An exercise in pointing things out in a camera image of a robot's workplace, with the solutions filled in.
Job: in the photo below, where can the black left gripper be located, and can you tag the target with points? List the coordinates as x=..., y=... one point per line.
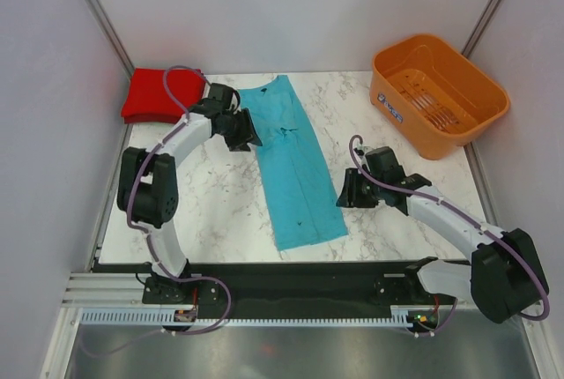
x=247, y=134

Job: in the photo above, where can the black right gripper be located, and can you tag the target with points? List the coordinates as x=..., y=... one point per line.
x=351, y=196

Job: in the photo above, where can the turquoise t shirt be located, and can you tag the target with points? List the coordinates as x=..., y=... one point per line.
x=297, y=185

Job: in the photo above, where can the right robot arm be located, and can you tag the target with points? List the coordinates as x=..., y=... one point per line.
x=502, y=275

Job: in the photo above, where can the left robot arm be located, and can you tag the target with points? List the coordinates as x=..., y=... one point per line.
x=148, y=191

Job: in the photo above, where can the dark red folded t shirt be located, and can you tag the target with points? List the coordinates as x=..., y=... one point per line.
x=141, y=120

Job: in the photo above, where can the orange plastic tub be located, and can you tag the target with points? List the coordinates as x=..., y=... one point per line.
x=434, y=96

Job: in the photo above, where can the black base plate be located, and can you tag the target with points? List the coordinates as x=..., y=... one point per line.
x=296, y=290

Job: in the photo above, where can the white slotted cable duct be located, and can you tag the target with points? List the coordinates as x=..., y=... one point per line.
x=398, y=318

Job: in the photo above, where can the left aluminium frame post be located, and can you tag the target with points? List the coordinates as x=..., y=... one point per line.
x=101, y=16

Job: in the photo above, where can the aluminium frame post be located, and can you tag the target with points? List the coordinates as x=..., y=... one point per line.
x=483, y=22
x=101, y=16

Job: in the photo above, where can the right aluminium frame post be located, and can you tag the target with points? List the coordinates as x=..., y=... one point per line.
x=483, y=22

